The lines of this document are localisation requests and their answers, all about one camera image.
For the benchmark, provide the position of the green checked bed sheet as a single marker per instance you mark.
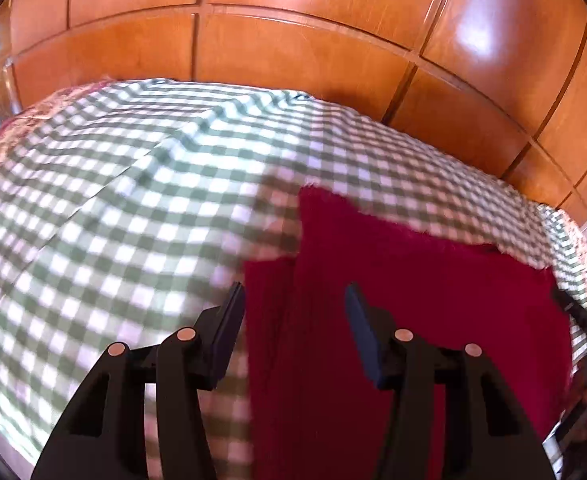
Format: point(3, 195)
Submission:
point(123, 210)

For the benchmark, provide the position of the wooden panelled headboard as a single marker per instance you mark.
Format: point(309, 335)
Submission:
point(298, 50)

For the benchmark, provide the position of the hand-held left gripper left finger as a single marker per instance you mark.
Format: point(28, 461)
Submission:
point(223, 345)

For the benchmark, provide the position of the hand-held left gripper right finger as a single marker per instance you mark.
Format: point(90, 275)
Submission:
point(368, 345)

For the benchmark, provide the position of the red knitted sweater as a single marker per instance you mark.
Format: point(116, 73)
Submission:
point(448, 310)

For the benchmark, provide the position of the floral bed cover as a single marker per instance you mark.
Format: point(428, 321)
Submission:
point(18, 125)

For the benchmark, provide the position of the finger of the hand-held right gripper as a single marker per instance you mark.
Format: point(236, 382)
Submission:
point(576, 312)

